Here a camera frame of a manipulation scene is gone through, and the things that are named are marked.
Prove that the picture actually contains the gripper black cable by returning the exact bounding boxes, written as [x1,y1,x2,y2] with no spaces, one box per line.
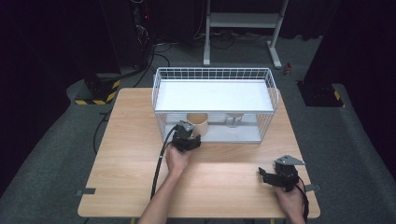
[293,175,310,223]
[149,123,181,201]

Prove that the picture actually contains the dark equipment rack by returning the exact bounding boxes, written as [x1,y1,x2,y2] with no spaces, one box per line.
[129,0,157,71]

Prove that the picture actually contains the black yellow striped stand base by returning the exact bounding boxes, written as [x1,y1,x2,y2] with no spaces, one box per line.
[74,73,121,106]
[296,79,347,108]

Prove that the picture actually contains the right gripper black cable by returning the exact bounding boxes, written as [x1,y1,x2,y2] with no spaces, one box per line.
[293,175,310,223]

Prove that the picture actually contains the person's right hand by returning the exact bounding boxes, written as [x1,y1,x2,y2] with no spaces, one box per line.
[274,183,305,218]

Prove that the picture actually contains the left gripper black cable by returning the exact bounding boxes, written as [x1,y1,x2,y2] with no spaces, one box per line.
[149,123,181,201]

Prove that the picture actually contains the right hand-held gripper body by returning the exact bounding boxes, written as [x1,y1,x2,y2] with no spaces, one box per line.
[273,154,306,193]

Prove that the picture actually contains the black floor cables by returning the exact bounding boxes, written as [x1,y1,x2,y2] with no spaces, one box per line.
[92,39,173,155]

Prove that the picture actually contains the person's left hand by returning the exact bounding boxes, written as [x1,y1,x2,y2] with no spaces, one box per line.
[164,144,193,181]

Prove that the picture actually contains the white metal stand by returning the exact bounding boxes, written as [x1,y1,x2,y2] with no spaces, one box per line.
[203,0,290,70]

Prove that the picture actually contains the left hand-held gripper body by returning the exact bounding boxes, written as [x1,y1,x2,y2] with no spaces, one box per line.
[171,119,198,154]

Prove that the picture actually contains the white wire shelf rack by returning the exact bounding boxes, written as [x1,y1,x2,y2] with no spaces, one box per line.
[150,66,280,145]

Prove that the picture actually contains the cream ceramic mug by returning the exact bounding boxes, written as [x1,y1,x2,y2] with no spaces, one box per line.
[186,112,209,138]

